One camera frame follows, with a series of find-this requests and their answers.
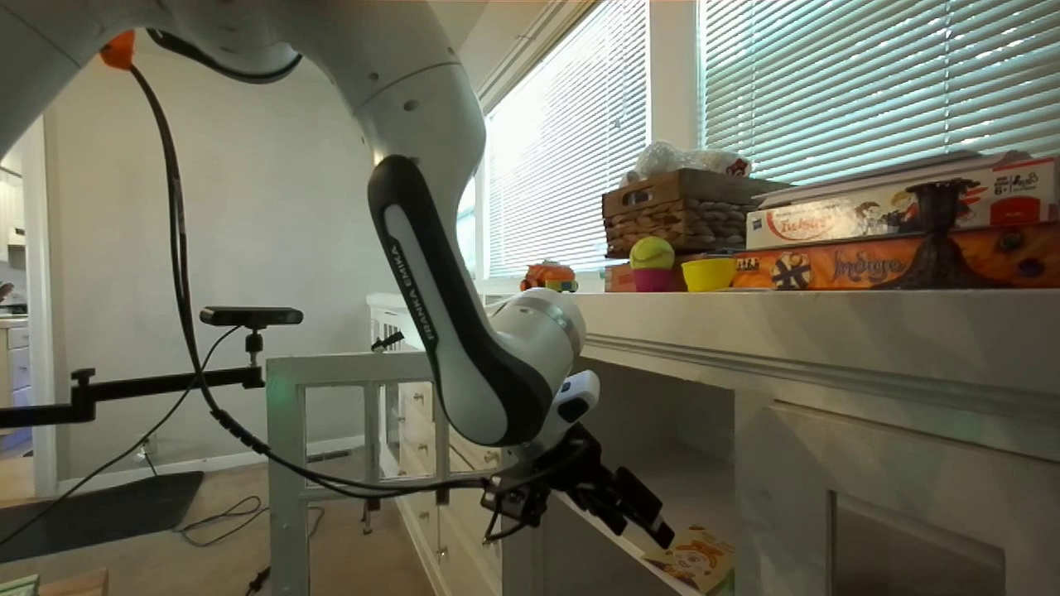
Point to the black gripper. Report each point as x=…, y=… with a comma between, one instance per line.
x=517, y=496

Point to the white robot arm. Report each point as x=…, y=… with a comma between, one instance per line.
x=503, y=376

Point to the white cabinet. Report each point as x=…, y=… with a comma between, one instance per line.
x=843, y=446

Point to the pink bowl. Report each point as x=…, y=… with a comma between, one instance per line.
x=645, y=278

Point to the yellow bowl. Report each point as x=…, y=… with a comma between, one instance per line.
x=709, y=271

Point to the orange toy truck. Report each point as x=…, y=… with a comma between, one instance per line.
x=547, y=276

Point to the white open cabinet door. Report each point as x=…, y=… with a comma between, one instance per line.
x=373, y=423

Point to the puzzle box on shelf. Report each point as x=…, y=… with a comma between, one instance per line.
x=697, y=561

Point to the yellow-green tennis ball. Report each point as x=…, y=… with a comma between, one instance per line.
x=649, y=252

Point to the woven wicker basket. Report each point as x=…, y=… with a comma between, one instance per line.
x=693, y=208

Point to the orange Indigo game box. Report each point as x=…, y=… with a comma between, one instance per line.
x=969, y=258

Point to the white window blinds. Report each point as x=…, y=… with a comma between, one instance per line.
x=811, y=91

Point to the white Twister game box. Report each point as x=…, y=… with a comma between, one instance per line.
x=1002, y=193

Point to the black floor mat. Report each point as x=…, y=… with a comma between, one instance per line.
x=98, y=517

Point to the black camera on boom arm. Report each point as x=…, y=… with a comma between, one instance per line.
x=88, y=391

